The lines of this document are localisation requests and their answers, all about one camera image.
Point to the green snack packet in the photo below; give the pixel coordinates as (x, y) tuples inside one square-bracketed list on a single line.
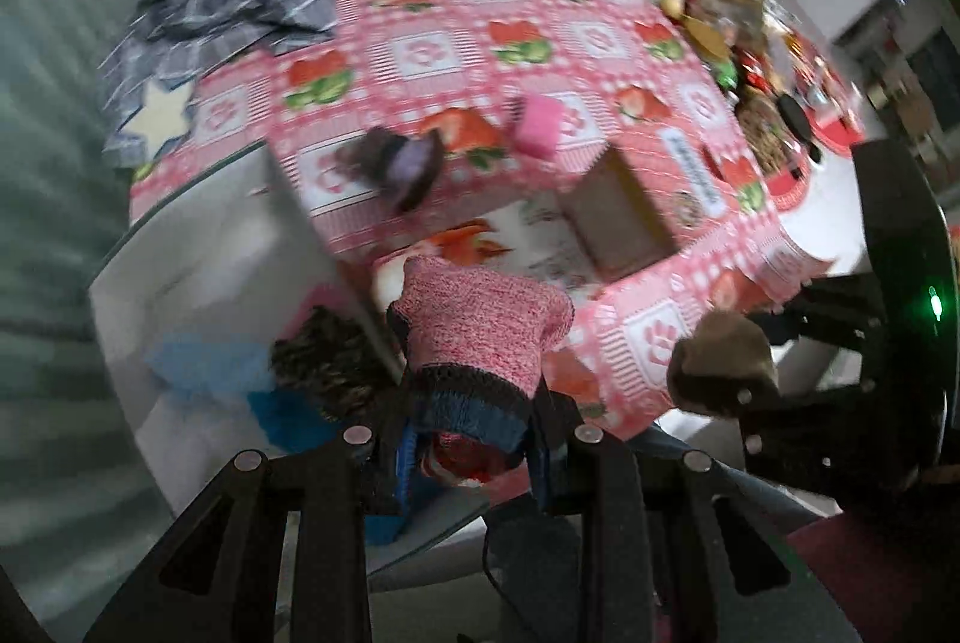
[(726, 80)]

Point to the dark speckled sock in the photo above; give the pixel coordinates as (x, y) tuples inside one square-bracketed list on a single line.
[(330, 358)]

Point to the red patterned tray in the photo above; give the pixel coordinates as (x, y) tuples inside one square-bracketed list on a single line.
[(836, 125)]

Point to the white storage box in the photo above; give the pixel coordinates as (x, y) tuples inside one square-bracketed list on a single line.
[(225, 268)]

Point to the bright pink sock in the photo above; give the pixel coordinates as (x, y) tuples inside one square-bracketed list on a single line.
[(536, 125)]

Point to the grey ribbed sofa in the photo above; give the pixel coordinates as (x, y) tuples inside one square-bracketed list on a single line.
[(52, 238)]

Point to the pink knitted sock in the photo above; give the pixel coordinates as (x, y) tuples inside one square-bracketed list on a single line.
[(480, 320)]

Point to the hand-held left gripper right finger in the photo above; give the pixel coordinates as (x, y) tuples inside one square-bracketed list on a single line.
[(547, 470)]

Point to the dark purple-lined sock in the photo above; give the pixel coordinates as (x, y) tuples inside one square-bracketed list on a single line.
[(390, 159)]

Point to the open cardboard box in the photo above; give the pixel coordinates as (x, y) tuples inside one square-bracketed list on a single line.
[(615, 223)]

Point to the grey plaid blanket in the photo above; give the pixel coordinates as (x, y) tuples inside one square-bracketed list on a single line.
[(225, 12)]

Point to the maroon garment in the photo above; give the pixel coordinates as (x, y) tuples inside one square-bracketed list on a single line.
[(862, 575)]

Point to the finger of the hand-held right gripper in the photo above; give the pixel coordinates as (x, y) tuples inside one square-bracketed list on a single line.
[(795, 433), (832, 313)]

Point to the clutter of toys and food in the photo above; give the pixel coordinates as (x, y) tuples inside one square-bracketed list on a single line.
[(787, 189)]

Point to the blue sock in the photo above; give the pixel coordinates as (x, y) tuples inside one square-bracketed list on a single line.
[(292, 422), (210, 365)]

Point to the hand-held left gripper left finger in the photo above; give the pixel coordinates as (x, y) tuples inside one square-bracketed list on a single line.
[(386, 470)]

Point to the cream star pillow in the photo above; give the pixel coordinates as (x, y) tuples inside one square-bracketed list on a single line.
[(157, 118)]

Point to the brown sock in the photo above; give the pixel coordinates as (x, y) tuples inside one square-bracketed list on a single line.
[(720, 358)]

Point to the pink strawberry tablecloth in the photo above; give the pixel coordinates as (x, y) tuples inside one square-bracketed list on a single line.
[(420, 50)]

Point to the gold-lid clear jar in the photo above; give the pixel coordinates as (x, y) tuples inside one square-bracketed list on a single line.
[(709, 39)]

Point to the black-lid clear jar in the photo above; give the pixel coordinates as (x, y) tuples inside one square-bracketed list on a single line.
[(772, 136)]

